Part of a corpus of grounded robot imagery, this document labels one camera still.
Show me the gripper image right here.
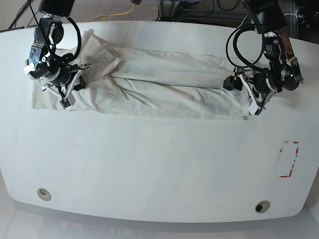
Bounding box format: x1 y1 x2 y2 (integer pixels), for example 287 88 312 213
223 31 303 115

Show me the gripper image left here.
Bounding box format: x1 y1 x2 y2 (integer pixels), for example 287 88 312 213
24 16 91 109

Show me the white t-shirt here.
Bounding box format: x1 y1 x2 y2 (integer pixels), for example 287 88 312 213
31 29 251 120

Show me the red tape rectangle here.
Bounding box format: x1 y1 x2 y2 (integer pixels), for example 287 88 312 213
275 140 300 178

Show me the left table grommet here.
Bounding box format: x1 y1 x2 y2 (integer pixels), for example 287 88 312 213
37 188 51 201

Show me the table grommet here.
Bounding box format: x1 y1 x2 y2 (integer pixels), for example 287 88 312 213
37 188 51 201
255 201 270 214

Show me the right table grommet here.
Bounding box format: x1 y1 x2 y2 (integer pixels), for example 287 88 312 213
255 201 270 214

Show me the yellow cable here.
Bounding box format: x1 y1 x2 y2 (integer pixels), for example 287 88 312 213
91 4 137 22

